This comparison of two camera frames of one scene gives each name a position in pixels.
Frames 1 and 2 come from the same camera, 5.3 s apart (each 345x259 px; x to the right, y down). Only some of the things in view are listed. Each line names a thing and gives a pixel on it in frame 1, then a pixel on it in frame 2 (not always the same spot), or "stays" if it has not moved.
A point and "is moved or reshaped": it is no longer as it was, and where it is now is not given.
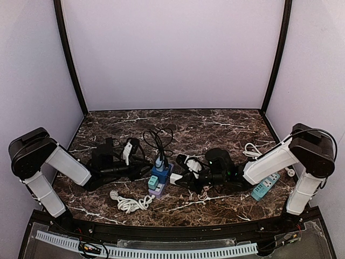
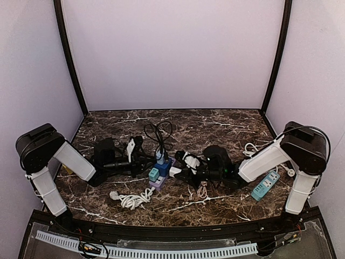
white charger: x=174 y=177 → x=173 y=170
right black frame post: x=285 y=21 stays
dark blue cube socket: x=162 y=176 is moved or reshaped
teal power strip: x=259 y=189 stays
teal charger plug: x=152 y=182 → x=153 y=174
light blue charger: x=159 y=164 is moved or reshaped
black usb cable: x=159 y=140 is moved or reshaped
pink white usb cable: x=204 y=196 stays
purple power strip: x=157 y=190 → x=159 y=184
